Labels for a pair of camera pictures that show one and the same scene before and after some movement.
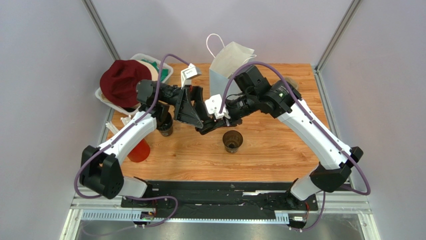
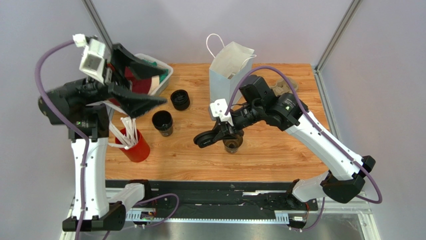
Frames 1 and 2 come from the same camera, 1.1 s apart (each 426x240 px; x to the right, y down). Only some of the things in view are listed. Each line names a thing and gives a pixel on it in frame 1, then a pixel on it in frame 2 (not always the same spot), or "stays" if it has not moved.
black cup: (166, 128) stays
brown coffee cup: (232, 140) stays
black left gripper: (185, 113) → (134, 105)
